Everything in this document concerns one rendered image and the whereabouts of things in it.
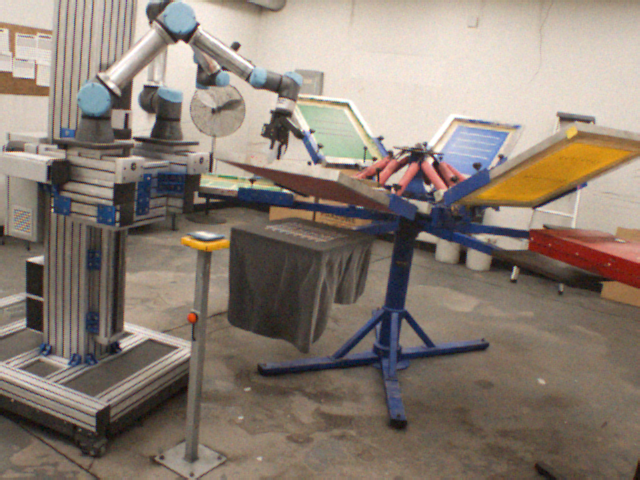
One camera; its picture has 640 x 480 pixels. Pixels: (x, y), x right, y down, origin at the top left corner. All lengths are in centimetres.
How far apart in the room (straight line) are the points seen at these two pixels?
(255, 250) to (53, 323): 105
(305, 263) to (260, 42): 622
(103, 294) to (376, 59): 529
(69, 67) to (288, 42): 559
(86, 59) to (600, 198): 524
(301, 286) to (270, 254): 18
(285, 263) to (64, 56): 128
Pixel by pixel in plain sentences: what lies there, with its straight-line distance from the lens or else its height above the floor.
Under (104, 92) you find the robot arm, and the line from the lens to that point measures 225.
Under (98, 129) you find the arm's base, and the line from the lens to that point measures 241.
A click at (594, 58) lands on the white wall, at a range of 669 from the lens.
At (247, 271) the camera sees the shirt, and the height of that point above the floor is 78.
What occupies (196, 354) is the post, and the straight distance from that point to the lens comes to 240.
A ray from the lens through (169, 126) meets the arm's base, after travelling 280.
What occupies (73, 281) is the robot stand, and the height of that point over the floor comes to 61.
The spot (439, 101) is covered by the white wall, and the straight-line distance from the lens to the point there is 703.
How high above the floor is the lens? 148
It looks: 13 degrees down
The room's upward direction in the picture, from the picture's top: 7 degrees clockwise
